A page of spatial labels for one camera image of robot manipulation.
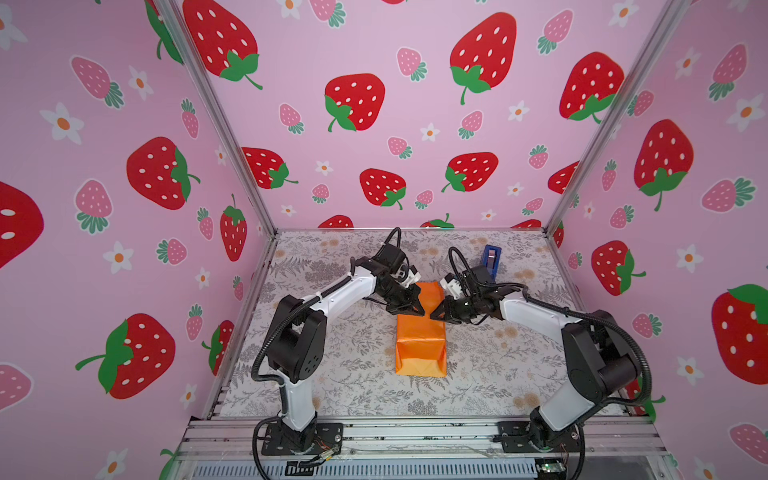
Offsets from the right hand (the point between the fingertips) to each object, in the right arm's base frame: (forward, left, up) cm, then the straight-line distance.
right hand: (428, 320), depth 86 cm
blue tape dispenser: (+27, -22, -2) cm, 35 cm away
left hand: (0, +1, +4) cm, 4 cm away
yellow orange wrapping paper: (-6, +2, -1) cm, 7 cm away
